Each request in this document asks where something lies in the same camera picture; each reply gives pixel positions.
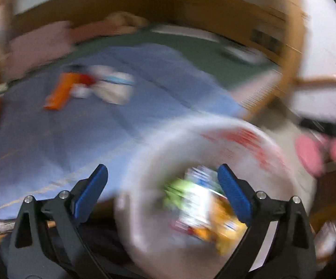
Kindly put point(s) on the orange yellow wrapper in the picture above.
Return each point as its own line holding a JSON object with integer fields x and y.
{"x": 224, "y": 229}

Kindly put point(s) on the red and white wrapper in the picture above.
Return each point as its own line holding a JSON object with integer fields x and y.
{"x": 85, "y": 78}

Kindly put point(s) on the green paper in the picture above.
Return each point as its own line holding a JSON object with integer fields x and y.
{"x": 176, "y": 193}

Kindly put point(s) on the small red box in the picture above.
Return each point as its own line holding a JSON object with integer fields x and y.
{"x": 182, "y": 226}

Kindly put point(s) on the white and blue packets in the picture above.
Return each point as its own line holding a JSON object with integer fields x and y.
{"x": 114, "y": 88}

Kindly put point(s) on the curved wooden ladder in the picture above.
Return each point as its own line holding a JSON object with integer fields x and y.
{"x": 292, "y": 49}

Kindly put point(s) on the small white and blue box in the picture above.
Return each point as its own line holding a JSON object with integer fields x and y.
{"x": 199, "y": 203}

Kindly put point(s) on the green bed mat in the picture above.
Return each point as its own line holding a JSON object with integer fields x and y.
{"x": 214, "y": 61}

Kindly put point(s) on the yellow snack packet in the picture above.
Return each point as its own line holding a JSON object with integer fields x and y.
{"x": 60, "y": 93}

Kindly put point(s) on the pink slippers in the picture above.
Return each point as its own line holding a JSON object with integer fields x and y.
{"x": 311, "y": 154}

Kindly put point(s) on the blue checked bed sheet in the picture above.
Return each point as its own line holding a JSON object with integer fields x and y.
{"x": 98, "y": 128}

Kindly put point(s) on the white bin with plastic liner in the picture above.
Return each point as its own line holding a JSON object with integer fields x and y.
{"x": 156, "y": 157}

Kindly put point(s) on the pink pillow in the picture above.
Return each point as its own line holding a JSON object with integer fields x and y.
{"x": 40, "y": 46}

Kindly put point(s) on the flat white board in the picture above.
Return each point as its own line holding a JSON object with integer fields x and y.
{"x": 185, "y": 32}

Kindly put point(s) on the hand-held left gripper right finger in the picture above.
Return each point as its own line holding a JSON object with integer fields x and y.
{"x": 234, "y": 194}

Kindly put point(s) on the wooden bunk bed frame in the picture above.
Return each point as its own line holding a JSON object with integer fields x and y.
{"x": 214, "y": 11}

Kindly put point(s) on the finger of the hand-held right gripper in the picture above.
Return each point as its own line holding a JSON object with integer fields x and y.
{"x": 330, "y": 128}

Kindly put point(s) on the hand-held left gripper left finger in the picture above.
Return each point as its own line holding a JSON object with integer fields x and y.
{"x": 91, "y": 191}

